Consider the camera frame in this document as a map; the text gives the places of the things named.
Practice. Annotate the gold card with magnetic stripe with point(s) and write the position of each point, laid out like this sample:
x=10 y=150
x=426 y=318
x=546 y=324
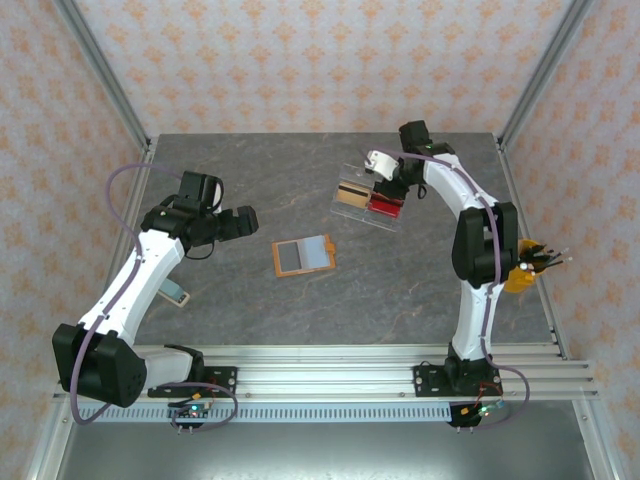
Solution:
x=352 y=197

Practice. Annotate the orange leather card holder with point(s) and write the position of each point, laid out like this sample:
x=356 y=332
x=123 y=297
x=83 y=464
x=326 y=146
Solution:
x=315 y=252

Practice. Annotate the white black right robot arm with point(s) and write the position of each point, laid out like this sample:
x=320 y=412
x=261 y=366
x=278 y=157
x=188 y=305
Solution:
x=450 y=185

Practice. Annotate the red card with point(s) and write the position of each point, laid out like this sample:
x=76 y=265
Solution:
x=382 y=207

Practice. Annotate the teal and tan card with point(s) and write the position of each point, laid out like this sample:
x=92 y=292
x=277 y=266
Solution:
x=175 y=292

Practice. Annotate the grey VIP card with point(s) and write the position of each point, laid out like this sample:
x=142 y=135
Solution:
x=289 y=256

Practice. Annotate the clear acrylic organizer box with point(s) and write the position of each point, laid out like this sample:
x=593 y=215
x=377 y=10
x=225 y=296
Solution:
x=350 y=172

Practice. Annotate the yellow pencil cup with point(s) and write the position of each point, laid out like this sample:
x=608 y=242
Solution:
x=520 y=285

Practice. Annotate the black pencil with white tip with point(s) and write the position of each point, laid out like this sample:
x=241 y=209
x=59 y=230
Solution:
x=562 y=261

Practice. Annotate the grey metal panel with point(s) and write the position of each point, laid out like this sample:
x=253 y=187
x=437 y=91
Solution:
x=325 y=455

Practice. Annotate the aluminium table side rail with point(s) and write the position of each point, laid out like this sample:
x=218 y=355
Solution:
x=134 y=197
x=514 y=190

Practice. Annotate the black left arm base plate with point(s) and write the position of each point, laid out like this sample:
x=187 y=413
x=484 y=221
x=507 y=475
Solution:
x=225 y=380

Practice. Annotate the aluminium frame post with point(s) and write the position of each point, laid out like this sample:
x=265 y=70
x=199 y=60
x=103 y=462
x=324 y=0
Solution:
x=550 y=65
x=102 y=67
x=597 y=440
x=50 y=440

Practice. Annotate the narrow aluminium base rail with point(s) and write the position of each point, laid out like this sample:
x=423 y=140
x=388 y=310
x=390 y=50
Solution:
x=325 y=352

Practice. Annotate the wide aluminium base rail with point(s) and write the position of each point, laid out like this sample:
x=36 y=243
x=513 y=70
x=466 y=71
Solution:
x=325 y=382

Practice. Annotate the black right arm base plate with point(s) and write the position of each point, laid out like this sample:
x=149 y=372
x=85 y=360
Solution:
x=425 y=380

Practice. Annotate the aluminium lower frame post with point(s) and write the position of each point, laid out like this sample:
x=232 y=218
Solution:
x=50 y=440
x=597 y=440

